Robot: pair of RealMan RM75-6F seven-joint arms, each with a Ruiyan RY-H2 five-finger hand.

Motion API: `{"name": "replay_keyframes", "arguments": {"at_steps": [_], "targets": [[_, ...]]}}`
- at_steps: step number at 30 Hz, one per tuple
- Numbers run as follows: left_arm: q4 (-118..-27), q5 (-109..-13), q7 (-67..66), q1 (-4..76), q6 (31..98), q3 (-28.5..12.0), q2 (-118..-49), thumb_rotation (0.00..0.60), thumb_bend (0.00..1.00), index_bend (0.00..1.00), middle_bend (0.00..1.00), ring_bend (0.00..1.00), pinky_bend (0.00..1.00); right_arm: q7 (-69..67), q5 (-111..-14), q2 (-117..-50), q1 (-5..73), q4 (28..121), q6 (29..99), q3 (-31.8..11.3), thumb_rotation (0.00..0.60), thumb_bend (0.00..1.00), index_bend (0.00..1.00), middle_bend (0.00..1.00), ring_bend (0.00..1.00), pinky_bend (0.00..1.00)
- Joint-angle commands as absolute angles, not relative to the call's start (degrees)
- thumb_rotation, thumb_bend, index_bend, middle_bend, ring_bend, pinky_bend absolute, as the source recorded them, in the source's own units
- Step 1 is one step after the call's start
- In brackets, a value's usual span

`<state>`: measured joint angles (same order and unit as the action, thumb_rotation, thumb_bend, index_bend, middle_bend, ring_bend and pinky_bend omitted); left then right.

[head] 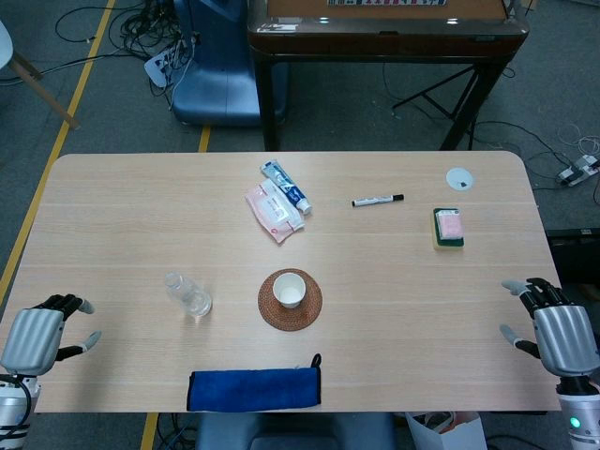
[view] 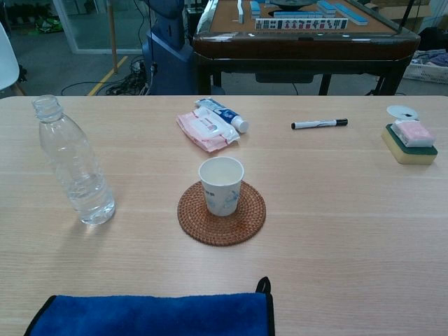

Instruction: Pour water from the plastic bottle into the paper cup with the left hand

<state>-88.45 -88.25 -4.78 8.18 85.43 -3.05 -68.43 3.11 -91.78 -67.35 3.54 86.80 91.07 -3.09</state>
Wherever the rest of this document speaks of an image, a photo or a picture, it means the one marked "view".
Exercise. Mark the pink wet wipes pack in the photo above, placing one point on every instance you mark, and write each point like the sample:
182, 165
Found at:
204, 131

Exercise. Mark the black white marker pen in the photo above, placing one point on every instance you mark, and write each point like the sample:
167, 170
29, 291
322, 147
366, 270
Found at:
316, 124

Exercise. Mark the round woven rattan coaster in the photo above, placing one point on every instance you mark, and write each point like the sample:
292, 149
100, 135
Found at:
224, 231

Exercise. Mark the dark wooden mahjong table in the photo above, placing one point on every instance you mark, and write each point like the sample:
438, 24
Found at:
297, 49

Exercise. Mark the wooden pole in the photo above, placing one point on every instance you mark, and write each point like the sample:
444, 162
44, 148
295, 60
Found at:
113, 42

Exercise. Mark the white paper cup blue print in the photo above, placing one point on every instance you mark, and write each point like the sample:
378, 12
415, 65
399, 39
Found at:
220, 200

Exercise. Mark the blue white toothpaste tube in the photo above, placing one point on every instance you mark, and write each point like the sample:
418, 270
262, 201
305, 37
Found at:
224, 112

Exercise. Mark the white round flat disc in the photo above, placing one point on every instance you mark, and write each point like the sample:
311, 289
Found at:
398, 111

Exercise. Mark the transparent plastic water bottle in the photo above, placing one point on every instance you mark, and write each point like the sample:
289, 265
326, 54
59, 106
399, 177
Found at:
77, 168

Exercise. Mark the long blue mahjong tile row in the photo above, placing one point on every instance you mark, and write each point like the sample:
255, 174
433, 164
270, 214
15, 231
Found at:
351, 14

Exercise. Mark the white plastic basket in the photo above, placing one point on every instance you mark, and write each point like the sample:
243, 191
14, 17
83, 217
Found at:
424, 74

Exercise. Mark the blue machine base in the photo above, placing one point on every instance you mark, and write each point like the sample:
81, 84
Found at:
168, 66

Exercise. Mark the white plastic chair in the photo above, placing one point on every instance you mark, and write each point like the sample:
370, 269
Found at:
5, 63

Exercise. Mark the blue microfiber towel black trim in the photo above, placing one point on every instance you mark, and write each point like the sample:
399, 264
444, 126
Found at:
140, 315

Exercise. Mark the short blue mahjong tile row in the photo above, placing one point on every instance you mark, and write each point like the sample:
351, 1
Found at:
297, 14

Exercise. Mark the face-up white mahjong tile row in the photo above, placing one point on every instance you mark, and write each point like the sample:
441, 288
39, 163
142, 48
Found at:
301, 24

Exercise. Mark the yellow green scouring sponge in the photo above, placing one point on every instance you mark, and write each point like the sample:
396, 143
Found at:
416, 157

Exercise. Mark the pink soap in wrapper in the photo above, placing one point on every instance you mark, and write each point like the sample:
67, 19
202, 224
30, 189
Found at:
414, 133

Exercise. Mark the white mahjong tile rack bar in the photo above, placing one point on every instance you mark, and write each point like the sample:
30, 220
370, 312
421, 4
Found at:
241, 10

